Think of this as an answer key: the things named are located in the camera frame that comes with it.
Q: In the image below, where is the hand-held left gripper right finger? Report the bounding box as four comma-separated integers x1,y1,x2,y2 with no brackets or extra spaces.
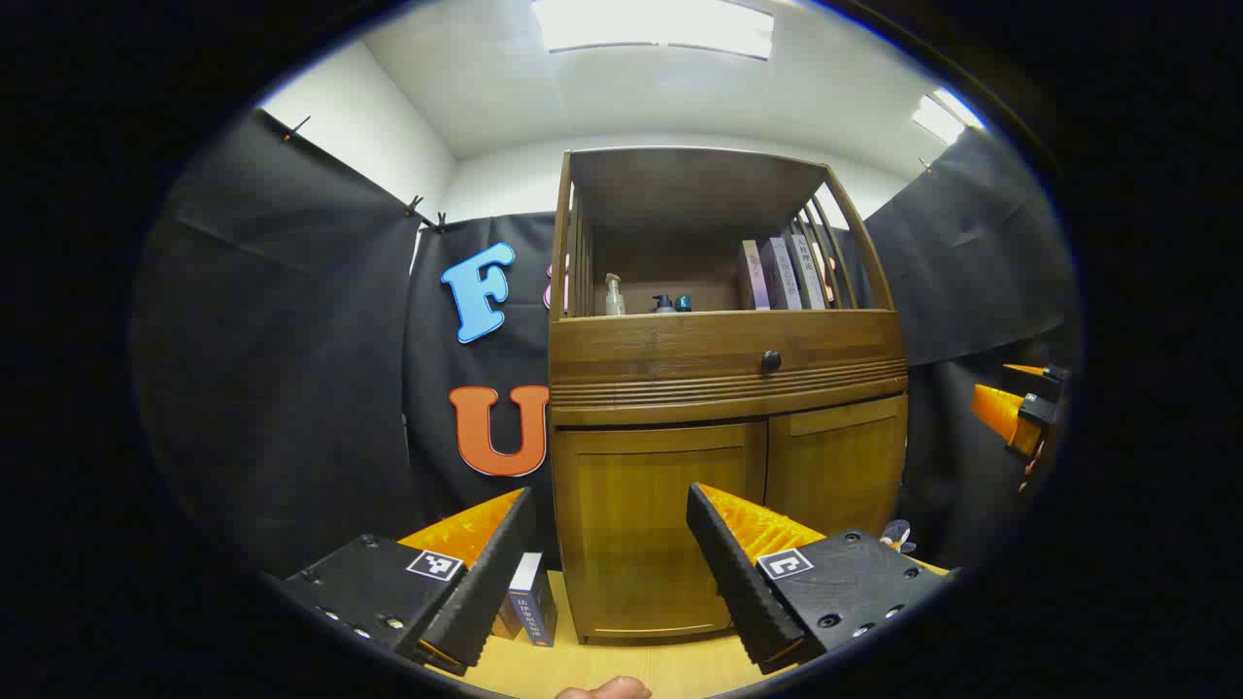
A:
686,482,951,677

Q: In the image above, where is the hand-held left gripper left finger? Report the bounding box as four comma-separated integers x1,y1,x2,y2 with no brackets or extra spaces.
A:
280,485,538,678

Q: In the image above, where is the wooden cabinet door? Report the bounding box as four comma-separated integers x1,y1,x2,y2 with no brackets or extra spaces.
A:
765,393,909,540
554,419,768,642

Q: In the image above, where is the wooden double-door shoe cabinet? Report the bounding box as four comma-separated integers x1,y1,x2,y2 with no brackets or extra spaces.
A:
547,146,911,647

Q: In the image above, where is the wooden cabinet drawer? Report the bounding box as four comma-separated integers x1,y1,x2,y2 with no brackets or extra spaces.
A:
549,309,909,414

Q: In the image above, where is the blue book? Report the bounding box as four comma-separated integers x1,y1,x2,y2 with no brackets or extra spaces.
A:
505,552,559,648

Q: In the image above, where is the grey book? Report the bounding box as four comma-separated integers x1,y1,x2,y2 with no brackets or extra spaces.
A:
787,233,826,311

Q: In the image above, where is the small ceiling light panel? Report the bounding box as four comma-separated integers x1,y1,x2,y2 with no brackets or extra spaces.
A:
911,87,987,147

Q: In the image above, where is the pink book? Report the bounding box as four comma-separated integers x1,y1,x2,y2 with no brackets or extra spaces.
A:
740,240,770,311

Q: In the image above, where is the large ceiling light panel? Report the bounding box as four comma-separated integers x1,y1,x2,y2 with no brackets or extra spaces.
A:
532,0,775,59

